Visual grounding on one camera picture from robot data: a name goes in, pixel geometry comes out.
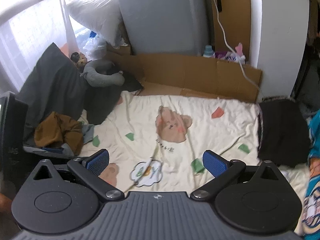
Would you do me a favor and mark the purple white package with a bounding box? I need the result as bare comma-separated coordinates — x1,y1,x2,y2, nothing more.
214,43,246,64

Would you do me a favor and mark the blue cap bottle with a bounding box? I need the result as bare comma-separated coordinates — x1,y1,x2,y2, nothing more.
203,45,215,58

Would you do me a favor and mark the leopard plush toy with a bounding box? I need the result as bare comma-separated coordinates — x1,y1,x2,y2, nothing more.
71,52,88,69

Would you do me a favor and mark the black folded garment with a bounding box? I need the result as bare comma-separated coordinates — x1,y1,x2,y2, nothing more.
258,98,311,168

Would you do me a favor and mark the grey neck pillow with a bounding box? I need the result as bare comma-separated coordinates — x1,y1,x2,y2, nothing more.
80,59,125,87

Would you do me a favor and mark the white pillow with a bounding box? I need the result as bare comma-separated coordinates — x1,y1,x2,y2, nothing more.
67,0,123,48

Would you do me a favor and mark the grey wrapped mattress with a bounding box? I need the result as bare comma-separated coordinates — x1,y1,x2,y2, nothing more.
118,0,209,56

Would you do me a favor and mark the cream cartoon print blanket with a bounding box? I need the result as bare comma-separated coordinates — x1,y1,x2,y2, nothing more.
75,90,311,235

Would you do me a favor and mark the brown t-shirt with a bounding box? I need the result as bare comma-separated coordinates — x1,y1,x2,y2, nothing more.
34,112,84,155

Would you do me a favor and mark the teal patterned blanket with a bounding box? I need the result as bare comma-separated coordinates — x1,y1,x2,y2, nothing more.
302,111,320,239

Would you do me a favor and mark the brown cardboard sheet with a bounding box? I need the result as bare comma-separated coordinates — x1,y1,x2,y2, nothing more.
106,52,262,102

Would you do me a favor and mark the white cable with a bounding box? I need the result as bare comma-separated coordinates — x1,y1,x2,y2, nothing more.
207,0,261,91

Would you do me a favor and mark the dark grey pillow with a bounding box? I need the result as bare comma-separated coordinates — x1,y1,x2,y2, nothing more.
17,43,143,137

